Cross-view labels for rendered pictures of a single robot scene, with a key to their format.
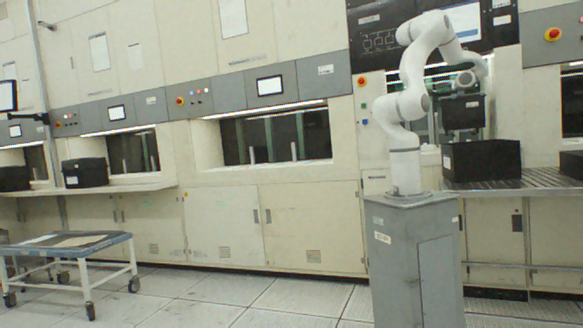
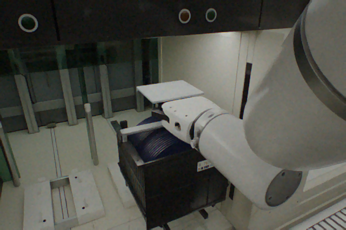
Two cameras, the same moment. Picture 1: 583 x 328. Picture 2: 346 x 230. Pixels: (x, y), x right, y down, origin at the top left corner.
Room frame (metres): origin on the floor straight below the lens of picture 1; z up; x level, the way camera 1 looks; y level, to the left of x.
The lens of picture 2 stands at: (1.62, -0.63, 1.46)
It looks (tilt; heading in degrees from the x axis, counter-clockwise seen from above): 25 degrees down; 310
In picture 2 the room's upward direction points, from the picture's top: straight up
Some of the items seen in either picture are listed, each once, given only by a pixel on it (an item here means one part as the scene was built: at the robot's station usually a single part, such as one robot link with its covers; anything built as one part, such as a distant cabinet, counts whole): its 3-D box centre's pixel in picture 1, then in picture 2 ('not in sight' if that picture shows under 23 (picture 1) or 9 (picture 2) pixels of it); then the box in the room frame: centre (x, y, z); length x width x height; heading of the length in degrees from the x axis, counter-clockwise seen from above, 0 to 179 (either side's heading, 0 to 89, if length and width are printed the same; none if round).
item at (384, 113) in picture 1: (395, 121); not in sight; (1.36, -0.44, 1.07); 0.19 x 0.12 x 0.24; 40
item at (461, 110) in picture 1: (461, 108); (170, 150); (1.95, -1.03, 1.11); 0.24 x 0.20 x 0.32; 66
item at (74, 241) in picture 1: (79, 240); not in sight; (2.34, 1.59, 0.47); 0.31 x 0.23 x 0.02; 88
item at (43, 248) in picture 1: (72, 267); not in sight; (2.44, 1.75, 0.24); 0.97 x 0.52 x 0.48; 69
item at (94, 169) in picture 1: (85, 172); not in sight; (2.93, 1.84, 0.93); 0.30 x 0.28 x 0.26; 64
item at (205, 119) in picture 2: not in sight; (213, 133); (1.80, -0.96, 1.25); 0.09 x 0.03 x 0.08; 67
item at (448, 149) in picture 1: (477, 160); not in sight; (1.60, -0.91, 0.85); 0.28 x 0.28 x 0.17; 77
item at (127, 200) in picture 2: not in sight; (144, 174); (2.14, -1.11, 0.89); 0.22 x 0.21 x 0.04; 157
